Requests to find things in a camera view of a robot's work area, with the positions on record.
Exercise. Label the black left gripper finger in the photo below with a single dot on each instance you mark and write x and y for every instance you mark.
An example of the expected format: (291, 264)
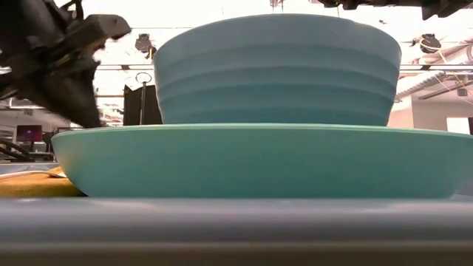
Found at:
(70, 96)

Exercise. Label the yellow cloth napkin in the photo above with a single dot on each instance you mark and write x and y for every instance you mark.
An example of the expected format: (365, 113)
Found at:
(37, 186)

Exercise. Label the teal plastic plate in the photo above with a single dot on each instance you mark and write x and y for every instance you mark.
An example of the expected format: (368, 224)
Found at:
(258, 162)

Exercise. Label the blue ribbed plastic bowl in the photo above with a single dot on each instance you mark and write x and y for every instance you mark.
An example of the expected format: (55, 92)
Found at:
(277, 74)

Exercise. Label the blue plastic tray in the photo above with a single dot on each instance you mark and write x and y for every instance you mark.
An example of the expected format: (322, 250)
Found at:
(236, 229)

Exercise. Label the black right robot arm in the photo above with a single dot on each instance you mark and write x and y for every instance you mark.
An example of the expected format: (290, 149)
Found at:
(443, 7)

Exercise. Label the purple lit background monitor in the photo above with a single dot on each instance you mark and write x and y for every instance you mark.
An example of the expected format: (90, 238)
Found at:
(29, 133)

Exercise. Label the black partition screen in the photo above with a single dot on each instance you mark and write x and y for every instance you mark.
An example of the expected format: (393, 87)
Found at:
(148, 107)

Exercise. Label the black hanging ceiling fixture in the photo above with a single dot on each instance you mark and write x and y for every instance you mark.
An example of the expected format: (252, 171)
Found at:
(150, 51)

